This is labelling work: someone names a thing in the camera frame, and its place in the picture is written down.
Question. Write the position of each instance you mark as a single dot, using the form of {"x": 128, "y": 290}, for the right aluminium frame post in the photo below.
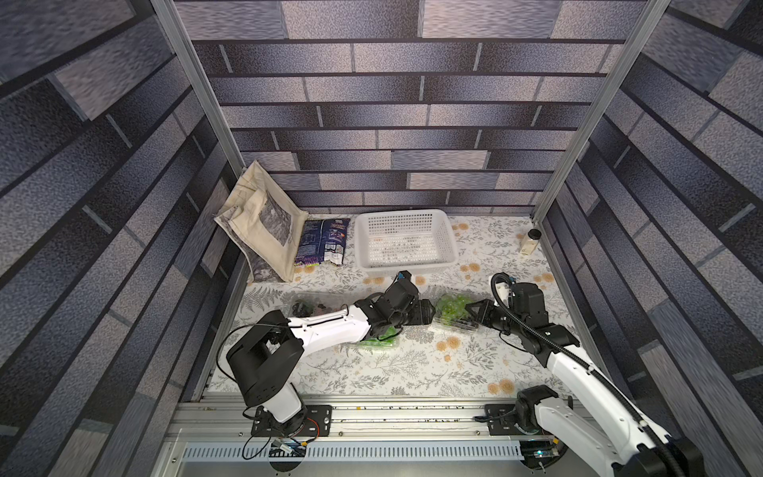
{"x": 644, "y": 28}

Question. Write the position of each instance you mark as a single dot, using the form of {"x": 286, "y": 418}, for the floral tablecloth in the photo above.
{"x": 430, "y": 361}

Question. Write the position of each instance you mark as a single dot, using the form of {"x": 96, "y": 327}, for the aluminium frame post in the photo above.
{"x": 644, "y": 28}
{"x": 180, "y": 41}

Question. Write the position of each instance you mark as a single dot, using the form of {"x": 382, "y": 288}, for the white plastic basket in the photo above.
{"x": 417, "y": 241}

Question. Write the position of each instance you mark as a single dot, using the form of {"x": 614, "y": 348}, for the bright green grape bunch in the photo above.
{"x": 379, "y": 344}

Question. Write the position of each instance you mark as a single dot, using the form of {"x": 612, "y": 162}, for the left aluminium frame post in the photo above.
{"x": 180, "y": 41}

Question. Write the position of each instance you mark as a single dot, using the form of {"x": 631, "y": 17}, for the small bottle black cap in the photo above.
{"x": 530, "y": 242}

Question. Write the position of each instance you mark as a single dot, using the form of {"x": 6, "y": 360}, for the aluminium rail base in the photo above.
{"x": 362, "y": 437}

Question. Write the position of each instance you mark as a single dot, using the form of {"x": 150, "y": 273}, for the beige canvas tote bag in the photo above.
{"x": 265, "y": 224}

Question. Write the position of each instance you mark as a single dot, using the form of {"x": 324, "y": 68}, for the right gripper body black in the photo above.
{"x": 486, "y": 311}

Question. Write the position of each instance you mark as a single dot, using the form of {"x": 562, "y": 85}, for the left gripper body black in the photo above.
{"x": 415, "y": 314}

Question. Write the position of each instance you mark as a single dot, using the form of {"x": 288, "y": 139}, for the dark blue grape bunch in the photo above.
{"x": 302, "y": 309}

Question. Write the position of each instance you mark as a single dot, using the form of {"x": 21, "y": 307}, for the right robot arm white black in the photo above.
{"x": 618, "y": 439}

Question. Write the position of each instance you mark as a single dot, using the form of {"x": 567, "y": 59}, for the green circuit board right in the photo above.
{"x": 539, "y": 455}

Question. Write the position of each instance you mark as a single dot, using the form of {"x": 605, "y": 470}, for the blue snack bag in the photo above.
{"x": 323, "y": 241}

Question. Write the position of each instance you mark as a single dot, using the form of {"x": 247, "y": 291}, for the clear plastic clamshell container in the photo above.
{"x": 327, "y": 302}

